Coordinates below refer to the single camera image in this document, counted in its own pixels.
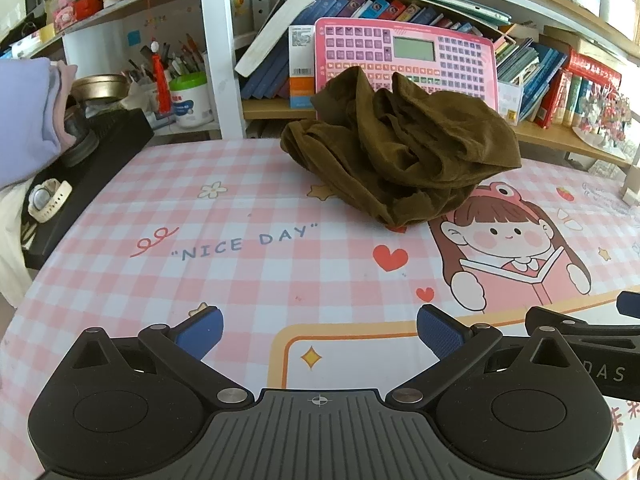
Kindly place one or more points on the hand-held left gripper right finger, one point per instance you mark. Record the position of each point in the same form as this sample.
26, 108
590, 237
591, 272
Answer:
440, 335

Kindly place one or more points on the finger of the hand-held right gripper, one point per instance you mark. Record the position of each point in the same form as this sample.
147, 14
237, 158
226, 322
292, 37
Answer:
590, 330
629, 304

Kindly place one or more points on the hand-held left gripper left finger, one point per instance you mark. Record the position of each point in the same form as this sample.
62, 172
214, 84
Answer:
200, 332

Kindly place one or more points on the olive brown garment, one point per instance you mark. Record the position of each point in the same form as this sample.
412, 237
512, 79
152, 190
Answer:
400, 160

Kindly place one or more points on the pink checked cartoon desk mat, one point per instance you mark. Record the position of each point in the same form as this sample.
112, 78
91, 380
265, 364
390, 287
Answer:
250, 285

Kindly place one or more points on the colourful paper decoration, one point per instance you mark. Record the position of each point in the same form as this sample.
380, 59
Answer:
602, 115

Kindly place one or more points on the black flat box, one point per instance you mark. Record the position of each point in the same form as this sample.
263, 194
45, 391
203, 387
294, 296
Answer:
100, 160

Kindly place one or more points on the white smartwatch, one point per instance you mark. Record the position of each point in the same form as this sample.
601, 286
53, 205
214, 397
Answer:
47, 202

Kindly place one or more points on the cream cloth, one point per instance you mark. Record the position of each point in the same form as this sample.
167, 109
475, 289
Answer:
12, 250

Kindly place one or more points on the red boxed book set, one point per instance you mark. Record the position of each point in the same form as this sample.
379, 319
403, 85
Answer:
575, 85

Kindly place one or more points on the white plastic tub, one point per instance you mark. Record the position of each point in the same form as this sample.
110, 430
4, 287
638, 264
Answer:
192, 105

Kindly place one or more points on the dark rounded object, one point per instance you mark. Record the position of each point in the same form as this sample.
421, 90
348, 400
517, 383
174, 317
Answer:
80, 135

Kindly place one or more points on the clear plastic case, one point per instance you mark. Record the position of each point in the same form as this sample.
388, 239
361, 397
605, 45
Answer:
510, 102

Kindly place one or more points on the red tassel ornament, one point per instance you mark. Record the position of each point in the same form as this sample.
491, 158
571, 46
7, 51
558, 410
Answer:
161, 85

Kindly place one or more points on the brass round tin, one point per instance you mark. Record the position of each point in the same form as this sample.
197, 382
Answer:
100, 87

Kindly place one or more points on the row of blue books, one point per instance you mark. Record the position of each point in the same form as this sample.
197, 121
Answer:
272, 77

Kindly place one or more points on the stack of teal books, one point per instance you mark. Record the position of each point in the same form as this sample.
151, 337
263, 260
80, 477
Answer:
522, 60

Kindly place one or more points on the bunch of pencils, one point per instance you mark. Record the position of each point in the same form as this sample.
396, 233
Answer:
175, 60

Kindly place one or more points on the pink folded cloth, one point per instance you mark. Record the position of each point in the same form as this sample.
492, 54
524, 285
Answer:
64, 90

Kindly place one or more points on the black and white box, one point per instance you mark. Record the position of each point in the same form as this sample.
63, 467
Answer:
301, 72

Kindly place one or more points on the lavender folded cloth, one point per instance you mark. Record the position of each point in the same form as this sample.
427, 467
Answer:
25, 110

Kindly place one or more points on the pink learning tablet toy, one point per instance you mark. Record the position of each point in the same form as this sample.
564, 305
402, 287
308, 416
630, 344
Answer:
415, 47

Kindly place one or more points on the thick white book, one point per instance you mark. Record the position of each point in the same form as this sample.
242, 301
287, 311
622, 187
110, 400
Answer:
272, 35

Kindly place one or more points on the row of colourful book spines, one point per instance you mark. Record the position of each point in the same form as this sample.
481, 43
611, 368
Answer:
400, 10

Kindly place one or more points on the white shelf frame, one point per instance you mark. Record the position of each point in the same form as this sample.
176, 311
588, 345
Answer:
220, 60

